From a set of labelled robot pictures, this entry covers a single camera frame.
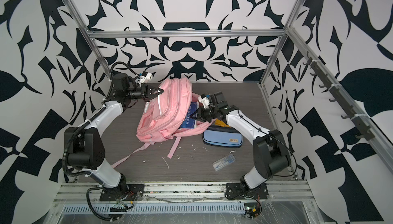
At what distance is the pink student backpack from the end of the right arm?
0.03 meters

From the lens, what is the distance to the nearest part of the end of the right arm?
25.6 inches

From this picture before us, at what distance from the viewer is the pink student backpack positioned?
2.43 ft
